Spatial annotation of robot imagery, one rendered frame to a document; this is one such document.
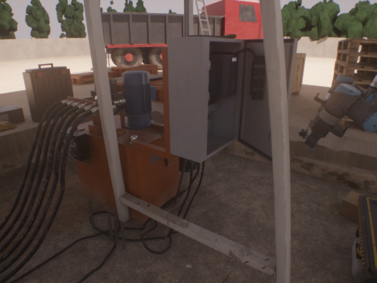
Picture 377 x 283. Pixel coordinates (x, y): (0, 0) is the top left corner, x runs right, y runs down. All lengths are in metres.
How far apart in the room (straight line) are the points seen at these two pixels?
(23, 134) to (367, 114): 2.99
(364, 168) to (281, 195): 1.69
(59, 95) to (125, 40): 6.28
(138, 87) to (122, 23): 7.71
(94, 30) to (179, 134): 0.71
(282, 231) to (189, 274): 0.66
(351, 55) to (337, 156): 1.16
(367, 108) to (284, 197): 0.46
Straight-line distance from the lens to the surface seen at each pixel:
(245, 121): 1.49
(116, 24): 9.48
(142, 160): 1.64
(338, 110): 1.12
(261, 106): 1.35
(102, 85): 1.48
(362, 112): 1.08
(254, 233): 1.85
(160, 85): 4.10
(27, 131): 3.12
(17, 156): 3.16
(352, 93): 1.10
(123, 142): 1.67
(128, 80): 1.86
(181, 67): 1.19
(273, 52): 0.87
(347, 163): 2.64
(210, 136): 1.60
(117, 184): 1.73
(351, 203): 2.17
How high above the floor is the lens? 1.20
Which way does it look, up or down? 21 degrees down
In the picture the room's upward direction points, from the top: straight up
